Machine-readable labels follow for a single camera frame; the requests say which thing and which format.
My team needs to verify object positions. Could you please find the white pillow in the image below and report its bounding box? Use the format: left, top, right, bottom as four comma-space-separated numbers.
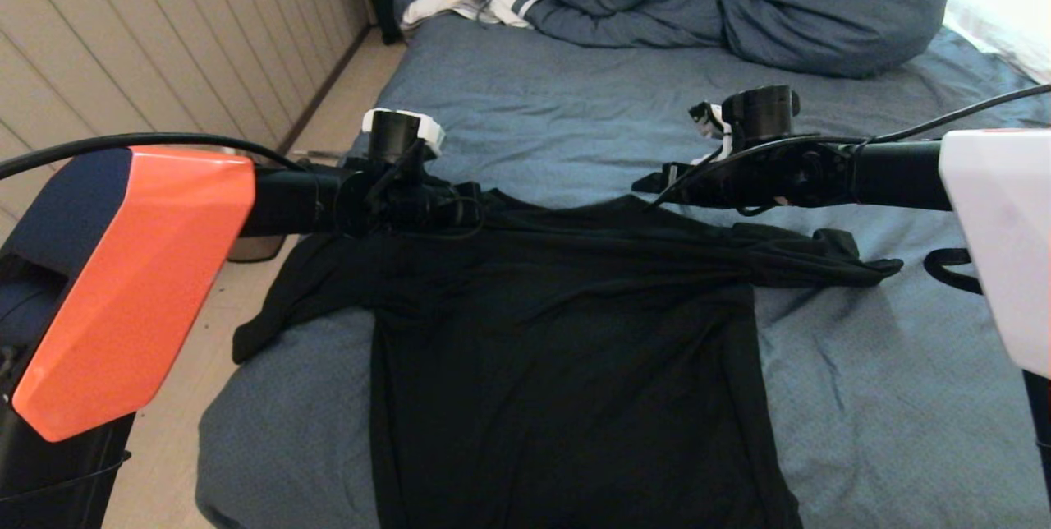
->
944, 0, 1051, 86

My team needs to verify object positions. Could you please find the brown trash bin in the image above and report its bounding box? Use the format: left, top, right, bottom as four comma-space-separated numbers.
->
226, 235, 286, 264

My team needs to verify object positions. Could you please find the black moon print T-shirt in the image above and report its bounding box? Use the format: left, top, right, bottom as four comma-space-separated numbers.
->
232, 188, 904, 529

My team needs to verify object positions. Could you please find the blue bed sheet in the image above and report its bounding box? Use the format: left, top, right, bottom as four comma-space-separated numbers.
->
195, 13, 1051, 529

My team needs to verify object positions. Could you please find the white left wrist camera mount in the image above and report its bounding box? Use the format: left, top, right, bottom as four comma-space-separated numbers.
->
361, 108, 447, 159

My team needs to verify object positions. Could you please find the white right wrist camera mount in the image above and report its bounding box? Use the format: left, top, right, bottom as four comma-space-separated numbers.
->
688, 102, 733, 166

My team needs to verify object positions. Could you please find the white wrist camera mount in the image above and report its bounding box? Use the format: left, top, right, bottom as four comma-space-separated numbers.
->
688, 102, 733, 166
361, 108, 447, 159

